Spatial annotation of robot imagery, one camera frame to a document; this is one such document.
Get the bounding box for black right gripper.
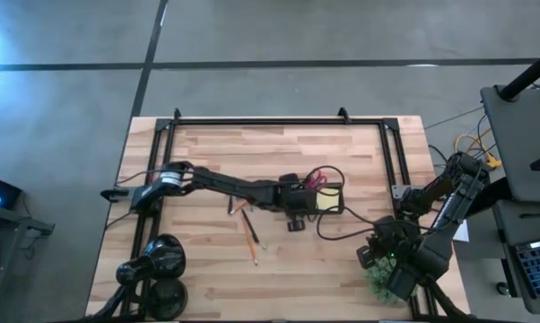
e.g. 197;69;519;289
356;214;427;271

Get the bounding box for red-handled scissors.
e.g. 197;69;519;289
302;171;329;190

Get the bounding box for yellow sticky note pad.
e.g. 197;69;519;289
315;188;342;212

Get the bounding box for black mesh desk organizer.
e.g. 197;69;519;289
276;178;345;216

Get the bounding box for black marker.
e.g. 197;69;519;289
241;208;268;251

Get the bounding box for green artificial plant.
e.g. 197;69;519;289
365;256;420;306

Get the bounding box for white paper sheet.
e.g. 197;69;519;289
449;218;471;244

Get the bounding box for black desk lamp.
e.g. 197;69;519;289
115;233;189;321

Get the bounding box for laptop keyboard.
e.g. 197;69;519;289
513;237;540;300

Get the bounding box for grey equipment cart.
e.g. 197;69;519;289
479;83;540;315

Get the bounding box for black pole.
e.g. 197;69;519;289
497;44;540;102

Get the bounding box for black metal stand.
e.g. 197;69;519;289
0;200;56;315

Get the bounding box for black box with blue light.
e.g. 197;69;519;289
0;171;23;210

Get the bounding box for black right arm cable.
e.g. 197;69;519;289
316;205;390;242

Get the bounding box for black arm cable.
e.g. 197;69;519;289
301;164;345;198
316;205;390;242

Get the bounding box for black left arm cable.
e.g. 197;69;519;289
301;164;345;198

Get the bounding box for black aluminium table frame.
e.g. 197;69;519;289
119;117;440;322

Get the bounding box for yellow cable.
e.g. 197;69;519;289
452;128;504;172

